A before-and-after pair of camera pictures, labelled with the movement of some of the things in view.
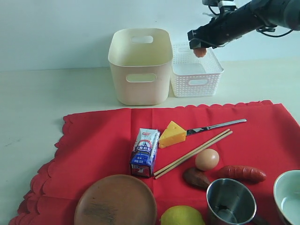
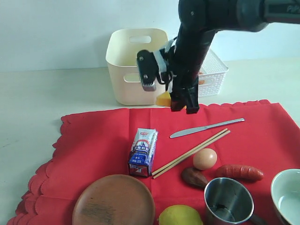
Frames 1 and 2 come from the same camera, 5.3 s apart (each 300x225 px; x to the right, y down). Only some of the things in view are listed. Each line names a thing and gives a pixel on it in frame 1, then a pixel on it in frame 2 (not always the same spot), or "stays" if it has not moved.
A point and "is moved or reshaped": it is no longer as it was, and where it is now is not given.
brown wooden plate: (116, 199) stays
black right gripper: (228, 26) to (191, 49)
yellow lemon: (181, 215) stays
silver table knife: (191, 131) stays
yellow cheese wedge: (173, 134) to (164, 99)
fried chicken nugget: (199, 52) is moved or reshaped
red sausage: (243, 172) stays
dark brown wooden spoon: (196, 177) stays
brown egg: (206, 159) stays
